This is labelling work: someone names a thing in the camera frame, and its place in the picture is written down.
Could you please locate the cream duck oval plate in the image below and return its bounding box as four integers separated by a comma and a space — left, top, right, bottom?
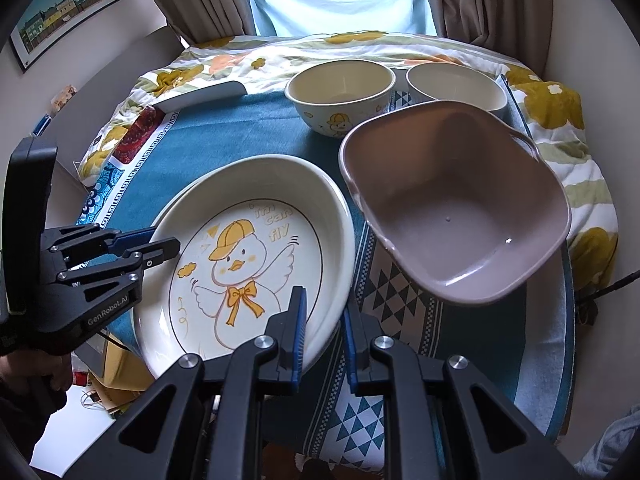
132, 154, 355, 377

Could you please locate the mauve square plastic bowl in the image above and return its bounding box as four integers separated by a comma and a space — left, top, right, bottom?
338, 101, 570, 306

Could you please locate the cream duck bowl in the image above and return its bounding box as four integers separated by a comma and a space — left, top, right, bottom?
284, 60, 396, 139

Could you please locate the person's hand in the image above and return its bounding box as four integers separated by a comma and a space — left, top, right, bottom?
1, 351, 73, 391

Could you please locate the blue patterned tablecloth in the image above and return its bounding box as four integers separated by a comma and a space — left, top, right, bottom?
79, 92, 574, 472

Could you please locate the grey table edge guard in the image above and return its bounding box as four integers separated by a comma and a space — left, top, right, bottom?
154, 80, 247, 114

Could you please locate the floral striped duvet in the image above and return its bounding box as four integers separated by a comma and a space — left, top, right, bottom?
77, 30, 618, 292

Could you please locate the framed town picture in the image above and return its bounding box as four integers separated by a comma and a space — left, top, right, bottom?
10, 0, 119, 72

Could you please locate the right brown curtain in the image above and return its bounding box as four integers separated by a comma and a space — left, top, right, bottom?
428, 0, 553, 74

